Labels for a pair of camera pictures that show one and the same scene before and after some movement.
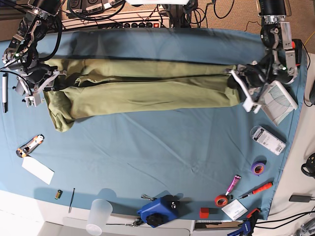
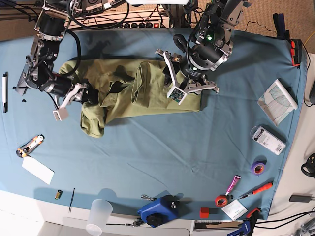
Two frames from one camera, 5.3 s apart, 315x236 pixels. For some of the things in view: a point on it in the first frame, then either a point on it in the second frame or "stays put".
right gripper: x=30 y=84 → x=83 y=92
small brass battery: x=58 y=194 stays put
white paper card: x=38 y=169 stays put
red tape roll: x=221 y=200 stays put
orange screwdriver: x=259 y=189 stays put
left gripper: x=251 y=77 → x=180 y=85
